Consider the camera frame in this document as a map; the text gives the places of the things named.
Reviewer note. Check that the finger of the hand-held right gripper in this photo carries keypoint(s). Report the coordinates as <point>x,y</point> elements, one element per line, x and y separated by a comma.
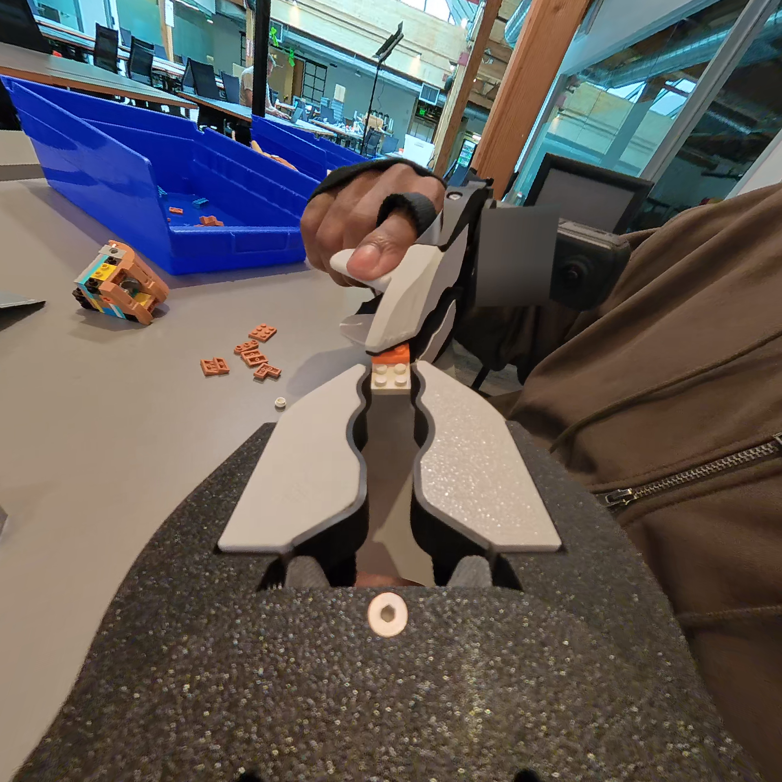
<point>415,287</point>
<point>446,330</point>

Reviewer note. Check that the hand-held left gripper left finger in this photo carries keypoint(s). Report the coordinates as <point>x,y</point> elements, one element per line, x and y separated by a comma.
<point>293,482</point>

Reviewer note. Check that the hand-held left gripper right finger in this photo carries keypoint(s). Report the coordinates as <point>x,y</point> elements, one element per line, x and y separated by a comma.
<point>482,482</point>

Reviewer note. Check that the orange square brick plate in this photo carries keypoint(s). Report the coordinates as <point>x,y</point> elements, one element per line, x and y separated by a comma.
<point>394,354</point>

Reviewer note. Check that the white brick plate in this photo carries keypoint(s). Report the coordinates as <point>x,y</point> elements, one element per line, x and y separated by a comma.
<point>391,380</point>

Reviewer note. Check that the brown square brick plate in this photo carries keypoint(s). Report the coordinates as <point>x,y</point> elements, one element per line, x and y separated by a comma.
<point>214,366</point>

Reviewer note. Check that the narrow brown brick plate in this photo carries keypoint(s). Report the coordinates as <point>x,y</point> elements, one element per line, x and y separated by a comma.
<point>246,347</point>

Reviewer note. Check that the pile of brown bricks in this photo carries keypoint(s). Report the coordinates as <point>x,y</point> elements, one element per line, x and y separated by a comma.
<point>211,221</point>

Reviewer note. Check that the blue plastic bin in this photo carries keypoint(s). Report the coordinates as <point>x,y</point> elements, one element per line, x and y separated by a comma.
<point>91,153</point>
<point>293,146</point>

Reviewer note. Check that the person's right forearm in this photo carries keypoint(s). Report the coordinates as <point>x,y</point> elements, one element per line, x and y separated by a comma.
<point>702,275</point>

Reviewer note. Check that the grey desk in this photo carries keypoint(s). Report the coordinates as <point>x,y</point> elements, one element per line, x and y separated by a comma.
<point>153,458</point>

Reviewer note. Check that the long office desk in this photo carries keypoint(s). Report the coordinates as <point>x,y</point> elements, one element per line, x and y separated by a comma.
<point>61,70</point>

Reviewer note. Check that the person's right hand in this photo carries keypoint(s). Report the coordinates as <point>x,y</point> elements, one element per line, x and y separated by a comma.
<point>342,220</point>

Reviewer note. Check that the black framed monitor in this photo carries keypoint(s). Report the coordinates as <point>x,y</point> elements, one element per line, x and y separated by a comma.
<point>586,189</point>

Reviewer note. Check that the brown brick model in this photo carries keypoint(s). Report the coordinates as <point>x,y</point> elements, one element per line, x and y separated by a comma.
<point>278,160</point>

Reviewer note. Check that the wooden pillar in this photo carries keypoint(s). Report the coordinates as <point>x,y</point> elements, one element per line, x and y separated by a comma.
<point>464,79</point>
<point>525,91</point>

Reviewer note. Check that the person's brown jacket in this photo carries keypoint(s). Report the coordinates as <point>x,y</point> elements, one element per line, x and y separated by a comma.
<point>702,550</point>

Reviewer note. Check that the brown yellow brick assembly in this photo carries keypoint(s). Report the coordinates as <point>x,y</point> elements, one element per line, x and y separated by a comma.
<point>122,284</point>

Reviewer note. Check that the black pole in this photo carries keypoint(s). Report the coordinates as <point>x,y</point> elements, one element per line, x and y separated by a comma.
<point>261,55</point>

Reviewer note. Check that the grey instruction booklet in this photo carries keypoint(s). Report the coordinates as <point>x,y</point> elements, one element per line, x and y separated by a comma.
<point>15,302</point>

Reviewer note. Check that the black office chair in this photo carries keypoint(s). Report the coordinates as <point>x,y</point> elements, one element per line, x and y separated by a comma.
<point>106,46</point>
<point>142,58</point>

